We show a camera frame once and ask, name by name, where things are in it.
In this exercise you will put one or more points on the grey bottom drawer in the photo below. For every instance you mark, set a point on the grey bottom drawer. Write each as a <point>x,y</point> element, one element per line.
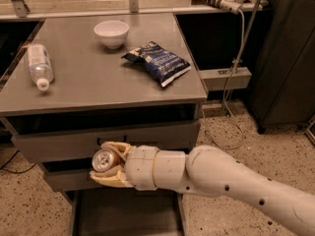
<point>126,212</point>

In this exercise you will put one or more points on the grey middle drawer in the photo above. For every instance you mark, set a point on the grey middle drawer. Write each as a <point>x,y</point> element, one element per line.
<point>65,177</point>

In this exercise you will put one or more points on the white capped coiled device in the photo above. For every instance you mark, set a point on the white capped coiled device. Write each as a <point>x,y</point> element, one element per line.
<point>228,5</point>

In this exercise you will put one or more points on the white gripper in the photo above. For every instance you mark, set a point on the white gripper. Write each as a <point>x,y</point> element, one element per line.
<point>140,167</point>

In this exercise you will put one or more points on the orange soda can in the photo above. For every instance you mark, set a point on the orange soda can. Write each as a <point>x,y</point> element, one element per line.
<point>104,160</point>

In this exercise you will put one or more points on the clear plastic water bottle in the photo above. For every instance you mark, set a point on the clear plastic water bottle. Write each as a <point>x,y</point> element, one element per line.
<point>40,67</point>

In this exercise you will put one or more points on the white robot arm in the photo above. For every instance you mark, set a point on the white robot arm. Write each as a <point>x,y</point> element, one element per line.
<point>204,171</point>

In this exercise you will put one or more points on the grey top drawer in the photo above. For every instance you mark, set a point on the grey top drawer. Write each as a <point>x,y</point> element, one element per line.
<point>73,135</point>

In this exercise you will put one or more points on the white ceramic bowl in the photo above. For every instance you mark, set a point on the white ceramic bowl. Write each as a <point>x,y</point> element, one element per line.
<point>112,34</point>

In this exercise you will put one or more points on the metal shelf rail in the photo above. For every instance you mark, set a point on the metal shelf rail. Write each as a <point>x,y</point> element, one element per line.
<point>98,9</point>

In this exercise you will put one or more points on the blue chip bag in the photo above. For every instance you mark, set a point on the blue chip bag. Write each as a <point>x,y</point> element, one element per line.
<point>163,65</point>

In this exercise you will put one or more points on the grey drawer cabinet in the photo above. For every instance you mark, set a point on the grey drawer cabinet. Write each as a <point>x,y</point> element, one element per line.
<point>87,76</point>

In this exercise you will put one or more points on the grey drawer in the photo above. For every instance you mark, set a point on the grey drawer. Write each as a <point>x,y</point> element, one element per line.
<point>65,177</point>
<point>73,135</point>
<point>126,212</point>

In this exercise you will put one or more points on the dark cabinet on right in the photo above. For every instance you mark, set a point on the dark cabinet on right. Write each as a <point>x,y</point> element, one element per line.
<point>282,90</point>

